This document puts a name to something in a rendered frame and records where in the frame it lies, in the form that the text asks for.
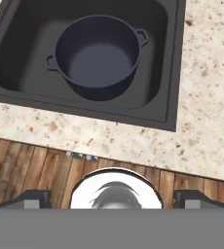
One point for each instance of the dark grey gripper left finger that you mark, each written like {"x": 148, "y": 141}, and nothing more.
{"x": 32, "y": 198}

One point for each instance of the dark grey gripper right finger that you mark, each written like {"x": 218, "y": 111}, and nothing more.
{"x": 190, "y": 198}

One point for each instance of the black sink basin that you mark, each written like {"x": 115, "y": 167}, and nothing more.
{"x": 16, "y": 64}

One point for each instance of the white and black round object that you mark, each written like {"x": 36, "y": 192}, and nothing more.
{"x": 84, "y": 194}

